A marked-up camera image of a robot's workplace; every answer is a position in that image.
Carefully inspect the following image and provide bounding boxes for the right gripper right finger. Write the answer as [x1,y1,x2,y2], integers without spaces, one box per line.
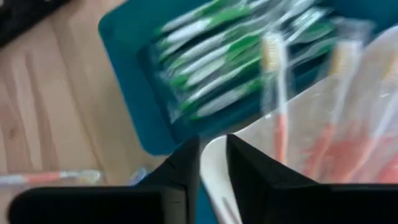
[226,134,318,212]

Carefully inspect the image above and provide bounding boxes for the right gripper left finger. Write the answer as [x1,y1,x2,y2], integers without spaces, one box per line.
[136,136,201,200]

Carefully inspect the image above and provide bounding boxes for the green toothbrush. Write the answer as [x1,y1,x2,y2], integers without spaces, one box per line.
[179,58,265,110]
[169,29,336,71]
[190,77,265,121]
[174,46,336,88]
[159,18,335,60]
[160,6,327,47]
[157,0,312,34]

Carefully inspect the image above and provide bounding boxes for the white plastic bin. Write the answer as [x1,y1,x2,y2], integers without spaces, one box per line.
[198,24,398,224]

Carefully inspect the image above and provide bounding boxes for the teal plastic bin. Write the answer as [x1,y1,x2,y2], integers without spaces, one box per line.
[98,0,398,156]

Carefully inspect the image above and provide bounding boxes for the black aluminium table frame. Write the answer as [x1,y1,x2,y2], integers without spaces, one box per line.
[0,0,71,48]

